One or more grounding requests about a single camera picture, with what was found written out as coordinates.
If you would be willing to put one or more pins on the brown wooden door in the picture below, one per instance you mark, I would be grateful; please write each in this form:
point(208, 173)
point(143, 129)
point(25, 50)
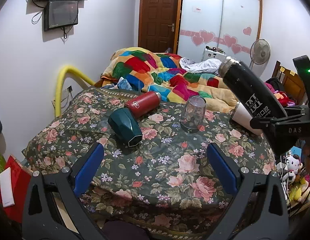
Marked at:
point(159, 25)

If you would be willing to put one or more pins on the colourful patchwork blanket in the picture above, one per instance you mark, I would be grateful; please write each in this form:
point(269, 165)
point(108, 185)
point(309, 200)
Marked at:
point(160, 72)

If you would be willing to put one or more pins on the standing electric fan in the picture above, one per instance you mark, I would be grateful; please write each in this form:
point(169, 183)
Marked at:
point(260, 52)

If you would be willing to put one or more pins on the red box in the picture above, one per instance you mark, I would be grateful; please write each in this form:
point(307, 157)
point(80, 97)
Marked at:
point(20, 178)

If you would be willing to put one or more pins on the red thermos bottle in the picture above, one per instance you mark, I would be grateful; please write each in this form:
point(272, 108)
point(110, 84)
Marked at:
point(144, 103)

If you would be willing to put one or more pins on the white thermos bottle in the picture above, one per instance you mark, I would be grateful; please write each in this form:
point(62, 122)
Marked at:
point(242, 117)

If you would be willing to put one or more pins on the frosted wardrobe with hearts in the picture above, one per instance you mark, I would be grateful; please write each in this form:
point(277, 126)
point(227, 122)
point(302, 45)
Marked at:
point(231, 25)

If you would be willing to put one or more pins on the white cabinet with items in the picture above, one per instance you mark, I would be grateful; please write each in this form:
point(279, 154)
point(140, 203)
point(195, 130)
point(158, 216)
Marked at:
point(213, 53)

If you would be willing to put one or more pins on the small wall monitor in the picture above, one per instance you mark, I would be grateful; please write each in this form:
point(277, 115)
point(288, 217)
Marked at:
point(60, 13)

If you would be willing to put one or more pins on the wooden headboard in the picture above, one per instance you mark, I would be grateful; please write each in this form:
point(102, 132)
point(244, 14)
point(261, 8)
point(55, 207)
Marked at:
point(292, 83)

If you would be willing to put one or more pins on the black thermos bottle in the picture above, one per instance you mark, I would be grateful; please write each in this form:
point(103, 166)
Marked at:
point(250, 90)

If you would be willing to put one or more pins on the white paper box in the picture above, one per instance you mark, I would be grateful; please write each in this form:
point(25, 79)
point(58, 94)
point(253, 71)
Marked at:
point(6, 188)

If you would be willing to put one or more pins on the grey white bed sheet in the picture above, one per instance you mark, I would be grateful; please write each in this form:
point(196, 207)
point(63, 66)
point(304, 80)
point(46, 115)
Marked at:
point(209, 66)

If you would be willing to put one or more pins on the yellow plush toy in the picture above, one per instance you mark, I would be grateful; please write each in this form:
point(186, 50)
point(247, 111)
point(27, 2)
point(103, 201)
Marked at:
point(300, 192)

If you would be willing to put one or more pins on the dark green faceted cup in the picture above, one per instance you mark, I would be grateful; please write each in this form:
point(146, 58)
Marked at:
point(125, 126)

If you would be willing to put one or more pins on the yellow padded bed rail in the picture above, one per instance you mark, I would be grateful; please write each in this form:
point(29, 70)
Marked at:
point(60, 82)

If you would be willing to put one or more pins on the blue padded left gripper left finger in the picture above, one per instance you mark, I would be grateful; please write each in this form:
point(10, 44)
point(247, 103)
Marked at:
point(41, 217)

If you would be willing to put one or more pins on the hello kitty plush toy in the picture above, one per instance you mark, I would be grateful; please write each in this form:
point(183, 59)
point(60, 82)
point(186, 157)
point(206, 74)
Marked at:
point(293, 164)

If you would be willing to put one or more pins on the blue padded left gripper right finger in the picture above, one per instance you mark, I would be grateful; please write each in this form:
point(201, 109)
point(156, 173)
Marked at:
point(258, 207)

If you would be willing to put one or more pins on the clear glass cup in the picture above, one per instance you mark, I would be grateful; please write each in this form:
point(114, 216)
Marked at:
point(193, 113)

